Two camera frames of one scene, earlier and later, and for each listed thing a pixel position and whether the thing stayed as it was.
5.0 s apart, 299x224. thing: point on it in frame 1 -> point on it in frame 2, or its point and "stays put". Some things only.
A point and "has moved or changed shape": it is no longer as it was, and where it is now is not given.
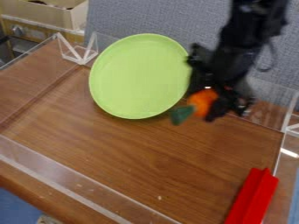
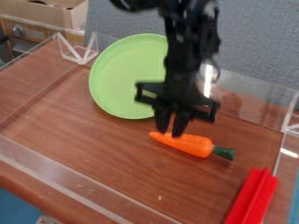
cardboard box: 63,13 stays put
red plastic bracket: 254,198 stays put
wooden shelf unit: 22,34 stays put
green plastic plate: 141,76 stays put
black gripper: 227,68 -> 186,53
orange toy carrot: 201,101 has moved or changed shape
